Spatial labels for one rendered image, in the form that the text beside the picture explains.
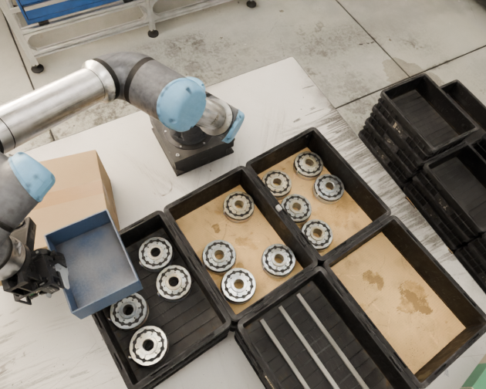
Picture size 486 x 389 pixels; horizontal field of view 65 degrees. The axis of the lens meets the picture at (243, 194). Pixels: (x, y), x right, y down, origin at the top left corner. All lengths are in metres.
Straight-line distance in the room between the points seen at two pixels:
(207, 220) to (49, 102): 0.64
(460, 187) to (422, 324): 1.04
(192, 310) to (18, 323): 0.56
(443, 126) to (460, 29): 1.65
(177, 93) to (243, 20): 2.42
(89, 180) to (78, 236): 0.31
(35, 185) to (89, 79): 0.29
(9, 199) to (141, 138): 1.00
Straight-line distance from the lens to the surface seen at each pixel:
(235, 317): 1.07
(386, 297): 1.29
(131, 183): 1.51
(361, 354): 1.23
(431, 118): 2.23
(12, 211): 0.67
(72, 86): 0.86
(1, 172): 0.69
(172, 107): 0.85
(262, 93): 1.76
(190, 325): 1.17
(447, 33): 3.67
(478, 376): 1.47
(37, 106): 0.81
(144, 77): 0.89
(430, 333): 1.33
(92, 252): 1.02
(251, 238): 1.24
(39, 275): 0.82
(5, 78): 3.08
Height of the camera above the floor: 1.98
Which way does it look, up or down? 62 degrees down
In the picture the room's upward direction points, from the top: 8 degrees clockwise
